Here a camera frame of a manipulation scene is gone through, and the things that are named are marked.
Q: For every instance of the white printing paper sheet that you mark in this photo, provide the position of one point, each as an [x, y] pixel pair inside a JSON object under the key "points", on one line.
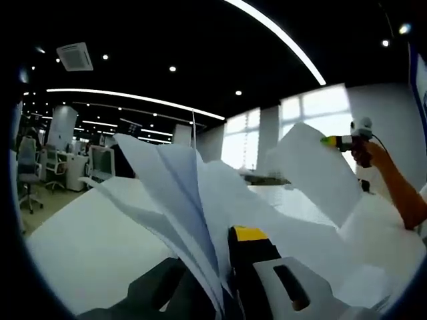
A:
{"points": [[317, 173]]}

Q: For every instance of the white table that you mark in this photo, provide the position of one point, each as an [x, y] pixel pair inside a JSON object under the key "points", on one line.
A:
{"points": [[83, 250]]}

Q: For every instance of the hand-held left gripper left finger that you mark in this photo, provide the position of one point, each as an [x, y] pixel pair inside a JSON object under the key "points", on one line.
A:
{"points": [[140, 300]]}

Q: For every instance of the ceiling air vent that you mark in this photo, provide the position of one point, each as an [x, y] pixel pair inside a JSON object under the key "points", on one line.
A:
{"points": [[75, 56]]}

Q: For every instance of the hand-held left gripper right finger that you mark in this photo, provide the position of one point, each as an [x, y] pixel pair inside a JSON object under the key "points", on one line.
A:
{"points": [[263, 283]]}

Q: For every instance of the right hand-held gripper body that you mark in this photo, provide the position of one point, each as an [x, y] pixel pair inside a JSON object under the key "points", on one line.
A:
{"points": [[362, 126]]}

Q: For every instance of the grey office chair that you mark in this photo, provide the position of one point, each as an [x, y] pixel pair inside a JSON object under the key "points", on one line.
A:
{"points": [[28, 166]]}

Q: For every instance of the person's right hand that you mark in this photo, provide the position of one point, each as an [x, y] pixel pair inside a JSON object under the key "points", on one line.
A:
{"points": [[362, 155]]}

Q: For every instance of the white mesh office chair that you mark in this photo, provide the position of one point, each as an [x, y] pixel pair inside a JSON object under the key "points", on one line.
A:
{"points": [[55, 163], [101, 163]]}

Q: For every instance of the blue white wall poster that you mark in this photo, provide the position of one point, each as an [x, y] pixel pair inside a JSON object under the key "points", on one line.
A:
{"points": [[420, 83]]}

